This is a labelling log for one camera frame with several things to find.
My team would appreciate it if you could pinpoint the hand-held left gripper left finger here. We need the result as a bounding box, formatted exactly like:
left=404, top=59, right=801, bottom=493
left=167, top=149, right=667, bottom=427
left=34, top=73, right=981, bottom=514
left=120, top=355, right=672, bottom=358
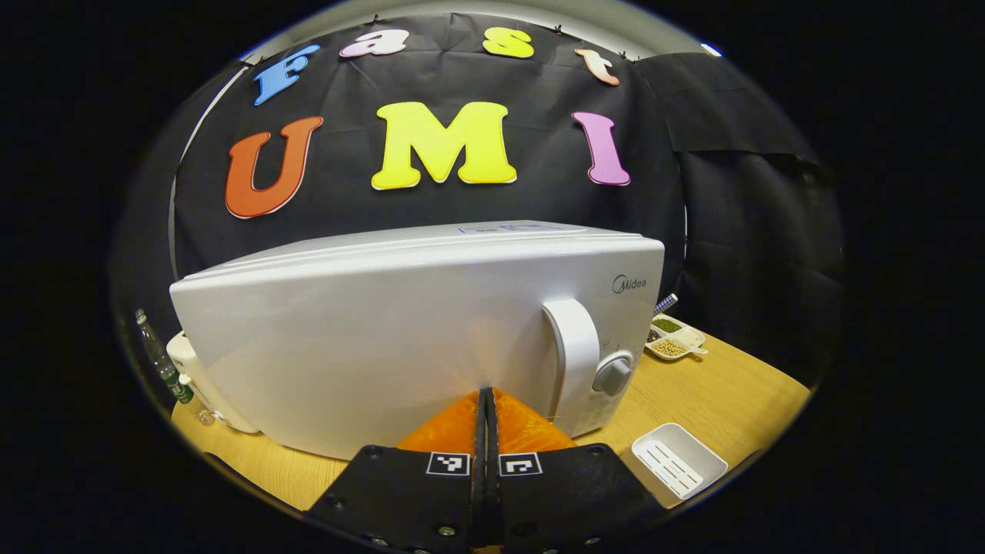
left=304, top=389, right=487, bottom=554

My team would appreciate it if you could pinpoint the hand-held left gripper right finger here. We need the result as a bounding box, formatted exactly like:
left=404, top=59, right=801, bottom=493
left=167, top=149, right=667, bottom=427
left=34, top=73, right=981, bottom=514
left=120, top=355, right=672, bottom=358
left=486, top=387, right=670, bottom=554

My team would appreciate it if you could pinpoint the white microwave oven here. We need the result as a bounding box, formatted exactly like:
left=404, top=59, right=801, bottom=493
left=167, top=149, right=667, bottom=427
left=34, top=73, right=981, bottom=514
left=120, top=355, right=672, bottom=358
left=169, top=221, right=666, bottom=461

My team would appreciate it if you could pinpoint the small white rectangular tray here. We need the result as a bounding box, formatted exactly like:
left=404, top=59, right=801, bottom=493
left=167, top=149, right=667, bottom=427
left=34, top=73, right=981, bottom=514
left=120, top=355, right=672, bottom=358
left=631, top=422, right=729, bottom=501

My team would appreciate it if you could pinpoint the compartment dish with beans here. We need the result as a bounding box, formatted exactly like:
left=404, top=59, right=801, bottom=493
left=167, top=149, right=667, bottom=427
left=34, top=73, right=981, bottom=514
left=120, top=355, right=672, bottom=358
left=645, top=313, right=709, bottom=362

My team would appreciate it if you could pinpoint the white toaster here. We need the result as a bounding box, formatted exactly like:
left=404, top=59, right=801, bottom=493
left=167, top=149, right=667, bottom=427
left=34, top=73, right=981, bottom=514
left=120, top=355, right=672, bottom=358
left=165, top=331, right=262, bottom=436

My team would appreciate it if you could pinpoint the clear plastic water bottle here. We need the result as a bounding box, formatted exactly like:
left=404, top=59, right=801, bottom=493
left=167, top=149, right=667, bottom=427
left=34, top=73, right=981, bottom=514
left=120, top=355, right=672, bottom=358
left=135, top=308, right=195, bottom=405

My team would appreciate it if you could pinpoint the black backdrop cloth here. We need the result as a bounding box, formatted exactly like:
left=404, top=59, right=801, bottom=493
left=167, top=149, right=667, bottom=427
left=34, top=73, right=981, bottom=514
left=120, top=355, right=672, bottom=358
left=112, top=12, right=847, bottom=389

